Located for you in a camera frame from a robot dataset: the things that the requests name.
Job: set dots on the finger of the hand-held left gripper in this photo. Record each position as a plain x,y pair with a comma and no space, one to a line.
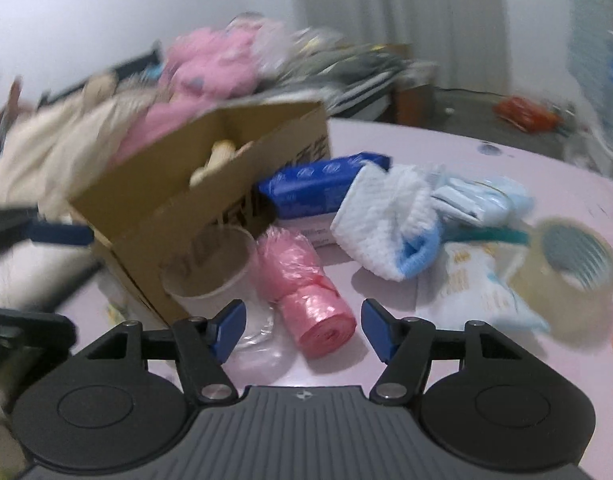
61,233
31,327

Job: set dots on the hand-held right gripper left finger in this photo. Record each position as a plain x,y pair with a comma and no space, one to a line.
229,329

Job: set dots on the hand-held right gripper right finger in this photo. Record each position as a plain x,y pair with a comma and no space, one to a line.
378,329

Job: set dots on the white snack packet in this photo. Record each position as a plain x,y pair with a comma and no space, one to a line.
479,285

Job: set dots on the clear plastic bag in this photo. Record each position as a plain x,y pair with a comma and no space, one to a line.
259,332

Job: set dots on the pink garbage bag roll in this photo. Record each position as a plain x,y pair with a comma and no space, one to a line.
306,290

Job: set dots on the cream cloth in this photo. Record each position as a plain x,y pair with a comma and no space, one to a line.
51,145

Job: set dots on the white and blue towel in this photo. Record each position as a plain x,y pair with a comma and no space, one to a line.
381,220

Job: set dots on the brown cardboard box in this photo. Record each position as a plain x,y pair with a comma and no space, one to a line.
186,210

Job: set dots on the blue tissue pack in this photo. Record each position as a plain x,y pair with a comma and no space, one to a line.
311,190

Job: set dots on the light blue wipes packet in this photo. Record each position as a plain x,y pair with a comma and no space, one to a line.
481,197

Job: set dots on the clear packing tape roll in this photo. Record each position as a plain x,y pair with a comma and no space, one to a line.
566,285

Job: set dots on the pink printed tablecloth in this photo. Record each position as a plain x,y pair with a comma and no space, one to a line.
486,160

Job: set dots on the pink plush toy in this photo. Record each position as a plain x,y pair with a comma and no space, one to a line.
206,75

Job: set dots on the wooden cabinet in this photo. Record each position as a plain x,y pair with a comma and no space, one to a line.
411,105

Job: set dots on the pile of grey clothes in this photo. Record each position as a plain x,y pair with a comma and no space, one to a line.
351,75

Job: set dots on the orange plastic bag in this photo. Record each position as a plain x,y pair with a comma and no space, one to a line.
528,112

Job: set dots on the grey curtain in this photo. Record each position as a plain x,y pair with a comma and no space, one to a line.
396,20

